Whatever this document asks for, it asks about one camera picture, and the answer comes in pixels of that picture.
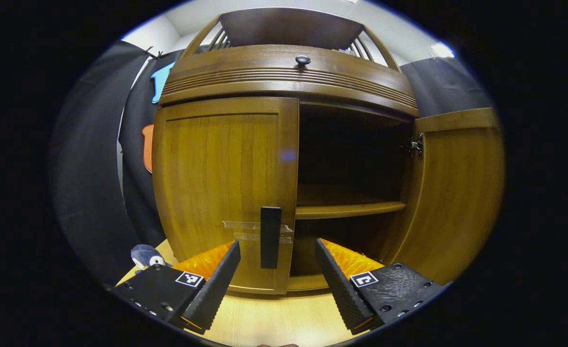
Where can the black round drawer knob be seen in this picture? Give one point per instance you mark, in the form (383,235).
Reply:
(303,60)

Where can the wooden double-door shoe cabinet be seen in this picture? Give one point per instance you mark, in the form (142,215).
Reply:
(245,86)

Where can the wooden cabinet drawer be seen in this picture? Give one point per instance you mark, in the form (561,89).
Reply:
(245,65)

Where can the penguin plush toy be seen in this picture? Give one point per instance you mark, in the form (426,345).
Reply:
(144,255)

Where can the small ceiling light panel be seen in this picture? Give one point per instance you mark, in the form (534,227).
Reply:
(442,50)

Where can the black backdrop cloth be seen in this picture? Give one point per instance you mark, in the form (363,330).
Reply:
(86,168)

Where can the black cloth clip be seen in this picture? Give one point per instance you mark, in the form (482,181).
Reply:
(149,51)
(159,55)

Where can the wooden inner cabinet shelf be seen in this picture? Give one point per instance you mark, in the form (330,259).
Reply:
(341,205)

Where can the metal door hinge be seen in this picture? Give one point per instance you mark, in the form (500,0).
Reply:
(415,144)

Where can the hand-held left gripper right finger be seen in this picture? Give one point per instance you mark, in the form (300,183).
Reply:
(339,289)

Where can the wooden shoe cabinet door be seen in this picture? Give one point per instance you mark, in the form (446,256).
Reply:
(457,202)
(216,178)

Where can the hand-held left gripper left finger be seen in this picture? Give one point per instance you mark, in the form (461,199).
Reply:
(216,289)

